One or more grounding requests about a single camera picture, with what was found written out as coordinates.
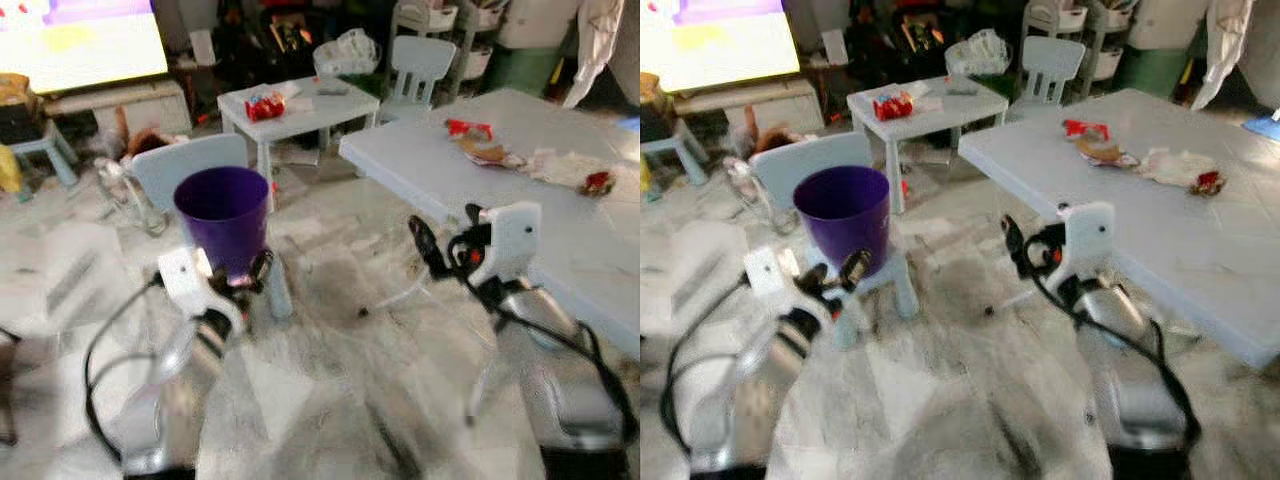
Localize bright television screen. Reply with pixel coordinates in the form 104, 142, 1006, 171
640, 0, 801, 93
0, 0, 169, 96

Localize large grey folding table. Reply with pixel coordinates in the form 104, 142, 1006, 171
338, 88, 641, 356
958, 88, 1280, 369

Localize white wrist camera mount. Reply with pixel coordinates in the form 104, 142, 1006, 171
1060, 201, 1116, 286
470, 201, 542, 286
158, 246, 216, 311
743, 246, 801, 311

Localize white hanging cloth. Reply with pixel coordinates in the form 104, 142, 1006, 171
563, 0, 626, 109
1190, 0, 1256, 111

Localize black basket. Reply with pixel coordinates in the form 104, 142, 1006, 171
0, 75, 41, 141

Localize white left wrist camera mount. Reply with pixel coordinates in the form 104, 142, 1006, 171
158, 246, 216, 311
743, 246, 801, 311

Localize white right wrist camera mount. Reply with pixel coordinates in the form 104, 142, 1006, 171
1060, 201, 1116, 286
470, 201, 542, 286

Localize light blue stool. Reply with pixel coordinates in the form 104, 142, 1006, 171
640, 130, 701, 186
0, 120, 79, 191

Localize slotted light blue child chair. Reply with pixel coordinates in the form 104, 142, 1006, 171
1005, 36, 1087, 123
380, 35, 458, 126

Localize doll with brown hair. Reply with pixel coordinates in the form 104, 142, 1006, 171
110, 105, 186, 161
740, 105, 806, 159

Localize torn brown cardboard packaging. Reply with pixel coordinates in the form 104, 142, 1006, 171
1073, 135, 1141, 168
455, 135, 526, 168

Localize crumpled white plastic bag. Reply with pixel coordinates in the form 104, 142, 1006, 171
522, 148, 613, 189
1140, 147, 1226, 189

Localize white television stand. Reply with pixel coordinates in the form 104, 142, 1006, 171
672, 78, 826, 136
45, 80, 191, 136

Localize green storage bin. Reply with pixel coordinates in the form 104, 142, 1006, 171
487, 45, 571, 101
1113, 45, 1196, 101

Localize small white plastic table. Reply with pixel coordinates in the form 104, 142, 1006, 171
217, 75, 381, 186
847, 75, 1009, 214

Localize dark picture frame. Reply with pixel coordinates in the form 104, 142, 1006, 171
268, 18, 316, 56
898, 18, 946, 56

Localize purple plastic rubbish bin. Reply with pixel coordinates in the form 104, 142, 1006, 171
793, 165, 891, 279
173, 166, 271, 279

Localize white shelf rack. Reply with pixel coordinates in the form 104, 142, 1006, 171
390, 0, 501, 81
1022, 0, 1131, 81

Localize white printed diaper pack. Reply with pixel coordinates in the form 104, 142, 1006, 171
945, 28, 1011, 76
313, 28, 379, 79

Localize red snack bag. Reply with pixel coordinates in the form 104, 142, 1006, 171
245, 92, 286, 123
873, 90, 915, 121

